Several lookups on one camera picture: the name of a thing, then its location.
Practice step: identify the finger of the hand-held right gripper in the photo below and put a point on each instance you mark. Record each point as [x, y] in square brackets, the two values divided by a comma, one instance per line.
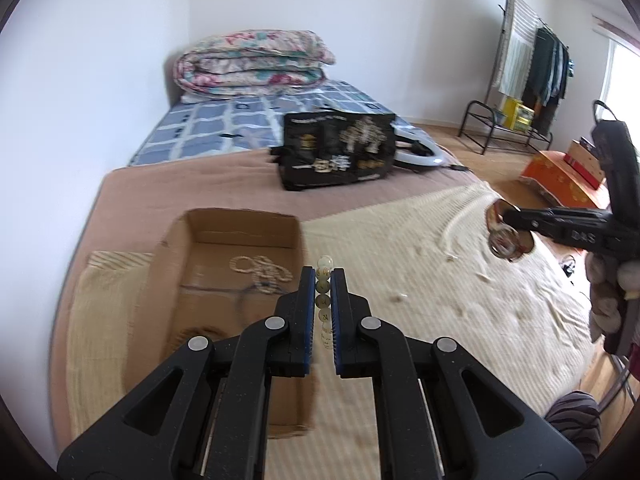
[550, 216]
[575, 237]

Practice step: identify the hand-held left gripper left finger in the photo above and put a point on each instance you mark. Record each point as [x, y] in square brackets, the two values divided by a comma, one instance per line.
[310, 310]

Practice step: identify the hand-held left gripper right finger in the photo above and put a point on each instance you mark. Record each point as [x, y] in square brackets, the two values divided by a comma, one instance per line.
[337, 310]

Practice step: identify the person's right hand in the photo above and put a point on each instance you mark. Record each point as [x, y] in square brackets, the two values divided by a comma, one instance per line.
[600, 305]

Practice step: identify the tan cardboard box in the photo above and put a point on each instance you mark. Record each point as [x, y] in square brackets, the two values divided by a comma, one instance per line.
[587, 157]

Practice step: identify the red flat box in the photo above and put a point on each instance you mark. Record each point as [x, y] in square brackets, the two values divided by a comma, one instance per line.
[580, 170]

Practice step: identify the window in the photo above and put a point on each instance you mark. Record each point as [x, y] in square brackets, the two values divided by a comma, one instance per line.
[625, 85]

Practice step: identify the yellow box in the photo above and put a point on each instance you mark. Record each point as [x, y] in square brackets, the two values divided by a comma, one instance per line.
[517, 115]

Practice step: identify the long thin white bead strand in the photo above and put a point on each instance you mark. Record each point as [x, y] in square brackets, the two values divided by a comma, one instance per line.
[445, 240]

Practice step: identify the dark hanging clothes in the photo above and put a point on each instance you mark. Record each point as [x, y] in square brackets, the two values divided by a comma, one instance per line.
[542, 70]

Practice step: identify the striped hanging towel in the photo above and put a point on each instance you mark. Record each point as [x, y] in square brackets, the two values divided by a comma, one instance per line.
[517, 55]

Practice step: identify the black printed bag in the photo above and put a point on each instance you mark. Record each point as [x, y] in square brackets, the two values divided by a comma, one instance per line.
[330, 150]

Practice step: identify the brown blanket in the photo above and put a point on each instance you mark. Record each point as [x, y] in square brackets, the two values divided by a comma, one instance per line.
[200, 185]

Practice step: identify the person's striped trousers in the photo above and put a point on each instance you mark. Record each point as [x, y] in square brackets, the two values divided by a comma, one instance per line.
[575, 420]

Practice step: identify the blue checked bedsheet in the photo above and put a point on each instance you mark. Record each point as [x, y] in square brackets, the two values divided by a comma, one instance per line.
[210, 125]

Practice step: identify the folded floral quilt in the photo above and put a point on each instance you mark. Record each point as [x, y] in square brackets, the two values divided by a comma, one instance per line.
[250, 65]

